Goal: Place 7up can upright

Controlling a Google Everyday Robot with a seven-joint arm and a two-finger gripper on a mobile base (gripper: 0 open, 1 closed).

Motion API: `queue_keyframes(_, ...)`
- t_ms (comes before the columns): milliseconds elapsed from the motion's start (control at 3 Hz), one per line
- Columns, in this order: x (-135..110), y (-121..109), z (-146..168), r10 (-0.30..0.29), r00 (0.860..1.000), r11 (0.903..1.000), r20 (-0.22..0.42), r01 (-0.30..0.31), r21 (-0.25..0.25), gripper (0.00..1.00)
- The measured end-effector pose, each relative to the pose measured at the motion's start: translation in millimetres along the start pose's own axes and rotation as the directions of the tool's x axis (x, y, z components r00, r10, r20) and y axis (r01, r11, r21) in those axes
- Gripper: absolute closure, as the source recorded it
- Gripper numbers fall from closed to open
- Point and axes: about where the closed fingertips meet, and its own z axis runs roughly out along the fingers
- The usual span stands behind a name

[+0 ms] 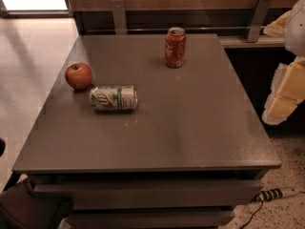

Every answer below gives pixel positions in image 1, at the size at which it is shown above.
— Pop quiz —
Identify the red apple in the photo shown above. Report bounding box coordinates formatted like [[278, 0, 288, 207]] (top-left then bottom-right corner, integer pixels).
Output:
[[65, 62, 92, 91]]

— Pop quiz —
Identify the dark brown chair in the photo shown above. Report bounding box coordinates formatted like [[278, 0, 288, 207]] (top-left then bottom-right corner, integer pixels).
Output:
[[0, 178, 73, 229]]

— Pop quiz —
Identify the black cable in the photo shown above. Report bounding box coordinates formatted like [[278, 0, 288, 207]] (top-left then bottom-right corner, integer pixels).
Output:
[[239, 199, 265, 229]]

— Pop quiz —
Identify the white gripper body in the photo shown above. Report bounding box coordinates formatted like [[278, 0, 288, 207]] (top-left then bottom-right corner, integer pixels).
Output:
[[285, 0, 305, 56]]

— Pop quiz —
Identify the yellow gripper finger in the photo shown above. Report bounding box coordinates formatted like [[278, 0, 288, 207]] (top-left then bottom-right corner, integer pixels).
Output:
[[263, 11, 291, 37], [262, 56, 305, 125]]

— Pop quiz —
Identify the left metal bracket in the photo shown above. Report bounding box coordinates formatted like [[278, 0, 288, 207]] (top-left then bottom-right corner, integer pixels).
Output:
[[111, 0, 127, 34]]

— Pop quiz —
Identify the white green 7up can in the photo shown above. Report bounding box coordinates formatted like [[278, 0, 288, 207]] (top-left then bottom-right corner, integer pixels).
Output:
[[90, 85, 138, 111]]

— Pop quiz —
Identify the metal bracket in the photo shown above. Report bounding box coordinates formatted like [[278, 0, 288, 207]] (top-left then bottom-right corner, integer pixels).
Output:
[[111, 0, 127, 34], [245, 0, 273, 43]]

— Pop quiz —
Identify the red coca-cola can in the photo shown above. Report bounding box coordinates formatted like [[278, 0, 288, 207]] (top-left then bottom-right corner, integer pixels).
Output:
[[165, 27, 186, 68]]

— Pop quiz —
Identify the wooden wall counter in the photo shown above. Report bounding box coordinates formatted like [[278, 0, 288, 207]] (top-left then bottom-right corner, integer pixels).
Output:
[[66, 0, 298, 44]]

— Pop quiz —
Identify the right metal bracket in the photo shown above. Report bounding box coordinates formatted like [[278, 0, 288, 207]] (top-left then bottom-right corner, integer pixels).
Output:
[[245, 0, 273, 43]]

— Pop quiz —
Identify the white power strip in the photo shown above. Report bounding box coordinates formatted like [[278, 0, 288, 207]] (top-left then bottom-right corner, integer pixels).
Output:
[[252, 187, 300, 202]]

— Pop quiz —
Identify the grey drawer cabinet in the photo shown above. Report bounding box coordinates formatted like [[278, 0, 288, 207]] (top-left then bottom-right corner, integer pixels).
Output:
[[13, 34, 281, 229]]

